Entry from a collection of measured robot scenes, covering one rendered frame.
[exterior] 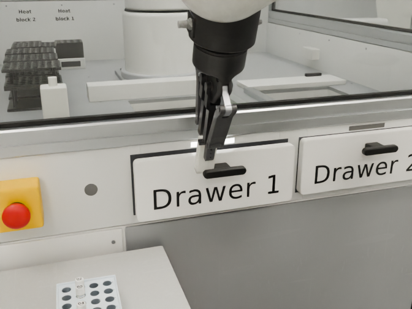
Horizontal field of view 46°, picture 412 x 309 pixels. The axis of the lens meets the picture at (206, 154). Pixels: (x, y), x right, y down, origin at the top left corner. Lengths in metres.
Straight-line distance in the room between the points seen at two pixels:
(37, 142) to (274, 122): 0.41
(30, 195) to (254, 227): 0.42
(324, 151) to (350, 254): 0.27
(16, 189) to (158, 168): 0.22
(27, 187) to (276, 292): 0.55
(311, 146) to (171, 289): 0.37
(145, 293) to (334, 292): 0.51
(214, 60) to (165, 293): 0.36
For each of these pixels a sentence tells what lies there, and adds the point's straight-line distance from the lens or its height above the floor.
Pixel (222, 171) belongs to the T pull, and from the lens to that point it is 0.80.
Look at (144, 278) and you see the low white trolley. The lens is 0.81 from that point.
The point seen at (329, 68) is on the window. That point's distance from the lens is 0.94.
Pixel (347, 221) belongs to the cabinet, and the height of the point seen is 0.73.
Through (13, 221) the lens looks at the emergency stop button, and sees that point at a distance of 0.78.
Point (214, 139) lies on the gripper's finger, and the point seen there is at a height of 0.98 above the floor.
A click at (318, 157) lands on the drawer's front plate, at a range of 0.94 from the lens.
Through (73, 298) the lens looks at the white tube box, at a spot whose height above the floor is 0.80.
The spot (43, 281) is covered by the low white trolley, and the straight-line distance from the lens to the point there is 0.84.
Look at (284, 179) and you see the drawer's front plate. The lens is 0.90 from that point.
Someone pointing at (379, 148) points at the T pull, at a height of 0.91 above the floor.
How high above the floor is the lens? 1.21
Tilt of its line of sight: 20 degrees down
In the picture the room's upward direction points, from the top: straight up
